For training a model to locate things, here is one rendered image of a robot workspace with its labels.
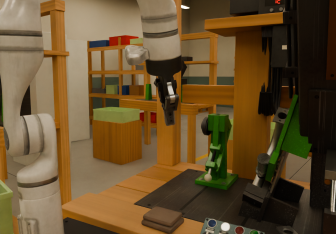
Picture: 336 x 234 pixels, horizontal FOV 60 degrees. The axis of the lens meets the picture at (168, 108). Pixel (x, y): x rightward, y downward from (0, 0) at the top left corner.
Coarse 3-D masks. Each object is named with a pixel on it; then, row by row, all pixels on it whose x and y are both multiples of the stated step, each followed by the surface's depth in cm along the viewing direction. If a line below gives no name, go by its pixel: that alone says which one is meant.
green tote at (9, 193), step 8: (0, 184) 97; (0, 192) 98; (8, 192) 91; (0, 200) 90; (8, 200) 91; (0, 208) 90; (8, 208) 91; (0, 216) 90; (8, 216) 91; (0, 224) 90; (8, 224) 92; (0, 232) 90; (8, 232) 92
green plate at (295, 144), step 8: (296, 96) 77; (296, 104) 78; (288, 112) 78; (296, 112) 79; (288, 120) 79; (296, 120) 79; (288, 128) 80; (296, 128) 79; (280, 136) 80; (288, 136) 80; (296, 136) 79; (304, 136) 78; (280, 144) 80; (288, 144) 80; (296, 144) 79; (304, 144) 78; (280, 152) 87; (296, 152) 80; (304, 152) 79
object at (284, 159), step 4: (284, 152) 87; (288, 152) 98; (280, 156) 84; (284, 156) 84; (280, 160) 84; (284, 160) 92; (280, 164) 84; (276, 168) 86; (280, 168) 86; (276, 172) 84; (280, 172) 94; (276, 176) 85; (272, 180) 87; (276, 180) 89; (272, 184) 85; (268, 188) 86; (272, 188) 86
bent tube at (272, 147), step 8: (280, 112) 89; (272, 120) 88; (280, 120) 88; (280, 128) 91; (272, 136) 96; (272, 144) 96; (272, 152) 95; (256, 176) 91; (264, 176) 91; (256, 184) 89
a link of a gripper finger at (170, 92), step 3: (168, 84) 58; (168, 87) 58; (171, 87) 58; (168, 90) 58; (171, 90) 58; (168, 93) 58; (171, 93) 57; (171, 96) 57; (174, 96) 57; (171, 99) 57; (174, 99) 57; (171, 102) 58
